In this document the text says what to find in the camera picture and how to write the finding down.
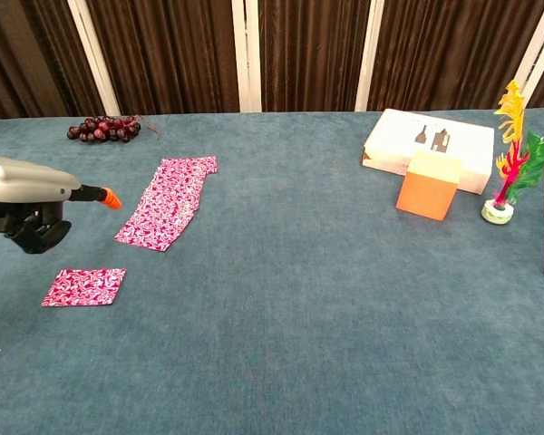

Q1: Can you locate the grey black left robot hand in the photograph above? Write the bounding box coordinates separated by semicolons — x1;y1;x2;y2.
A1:
0;154;123;255

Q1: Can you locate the pink patterned cloth piece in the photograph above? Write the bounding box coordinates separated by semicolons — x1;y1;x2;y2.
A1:
41;267;127;308

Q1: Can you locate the pink patterned cloth stack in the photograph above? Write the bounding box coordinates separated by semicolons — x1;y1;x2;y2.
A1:
114;155;219;254

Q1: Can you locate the dark red grape bunch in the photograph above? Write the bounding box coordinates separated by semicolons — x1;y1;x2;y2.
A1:
66;114;162;144

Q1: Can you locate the dark brown curtain panel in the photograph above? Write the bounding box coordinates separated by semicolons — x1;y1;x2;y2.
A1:
85;0;241;116
257;0;373;113
366;0;544;112
0;0;106;121

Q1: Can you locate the blue velvet table cloth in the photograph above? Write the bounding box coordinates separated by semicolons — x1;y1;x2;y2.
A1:
0;107;544;435

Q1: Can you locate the white flat cardboard box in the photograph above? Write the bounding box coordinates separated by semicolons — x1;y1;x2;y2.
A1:
361;108;496;196

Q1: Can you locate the orange cube block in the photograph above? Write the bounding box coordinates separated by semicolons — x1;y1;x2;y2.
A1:
395;150;463;222

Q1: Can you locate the colourful feather shuttlecock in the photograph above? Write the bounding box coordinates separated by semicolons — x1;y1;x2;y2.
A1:
481;80;544;227

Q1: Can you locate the white frame post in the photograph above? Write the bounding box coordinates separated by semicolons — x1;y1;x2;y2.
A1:
513;0;544;106
67;0;121;117
230;0;263;113
354;0;386;112

